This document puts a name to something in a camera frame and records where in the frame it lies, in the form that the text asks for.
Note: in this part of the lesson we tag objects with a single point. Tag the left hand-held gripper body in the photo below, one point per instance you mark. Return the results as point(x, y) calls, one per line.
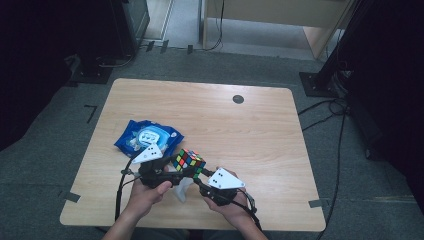
point(150, 154)

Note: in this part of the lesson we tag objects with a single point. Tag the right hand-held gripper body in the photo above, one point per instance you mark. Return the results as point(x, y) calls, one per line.
point(223, 180)

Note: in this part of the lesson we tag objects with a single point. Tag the white wet wipe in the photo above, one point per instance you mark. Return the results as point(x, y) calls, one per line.
point(183, 190)

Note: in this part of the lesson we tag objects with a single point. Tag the multicoloured puzzle cube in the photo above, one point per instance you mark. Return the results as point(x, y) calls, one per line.
point(190, 161)

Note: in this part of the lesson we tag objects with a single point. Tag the blue wet wipes pack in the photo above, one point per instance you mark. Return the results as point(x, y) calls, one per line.
point(146, 136)

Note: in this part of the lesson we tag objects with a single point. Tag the person's right hand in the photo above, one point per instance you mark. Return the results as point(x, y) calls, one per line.
point(236, 211)

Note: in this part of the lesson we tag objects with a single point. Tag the person's left hand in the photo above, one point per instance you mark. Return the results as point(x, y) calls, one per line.
point(145, 200)

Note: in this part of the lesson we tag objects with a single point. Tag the black tape corner mark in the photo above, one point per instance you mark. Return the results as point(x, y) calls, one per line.
point(91, 111)

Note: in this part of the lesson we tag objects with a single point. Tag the black round table grommet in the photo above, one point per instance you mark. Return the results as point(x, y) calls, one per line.
point(238, 99)

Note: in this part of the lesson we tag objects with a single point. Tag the black metal stand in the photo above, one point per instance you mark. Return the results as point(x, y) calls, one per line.
point(316, 85)

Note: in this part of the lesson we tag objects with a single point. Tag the black curtain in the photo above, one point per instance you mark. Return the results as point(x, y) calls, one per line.
point(393, 83)
point(33, 66)

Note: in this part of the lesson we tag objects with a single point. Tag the beige wooden desk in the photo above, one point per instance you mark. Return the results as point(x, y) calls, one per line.
point(266, 11)

